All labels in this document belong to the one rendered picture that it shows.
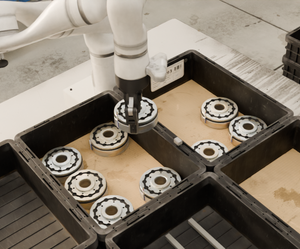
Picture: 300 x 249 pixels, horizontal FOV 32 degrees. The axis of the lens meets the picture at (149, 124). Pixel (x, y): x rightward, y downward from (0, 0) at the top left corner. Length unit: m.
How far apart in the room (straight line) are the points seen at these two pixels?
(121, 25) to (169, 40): 1.03
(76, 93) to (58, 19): 0.67
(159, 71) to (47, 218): 0.45
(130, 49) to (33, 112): 0.78
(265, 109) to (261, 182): 0.21
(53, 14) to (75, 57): 2.20
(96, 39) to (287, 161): 0.64
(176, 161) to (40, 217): 0.35
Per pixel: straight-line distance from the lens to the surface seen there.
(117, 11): 1.02
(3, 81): 3.20
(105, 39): 1.57
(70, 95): 1.73
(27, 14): 1.25
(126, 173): 1.36
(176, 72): 1.58
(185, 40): 2.07
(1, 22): 1.17
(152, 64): 1.12
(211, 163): 1.23
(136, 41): 1.07
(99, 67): 1.59
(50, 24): 1.10
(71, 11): 1.07
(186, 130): 1.47
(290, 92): 1.84
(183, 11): 3.68
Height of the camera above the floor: 1.81
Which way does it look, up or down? 41 degrees down
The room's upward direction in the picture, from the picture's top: 3 degrees counter-clockwise
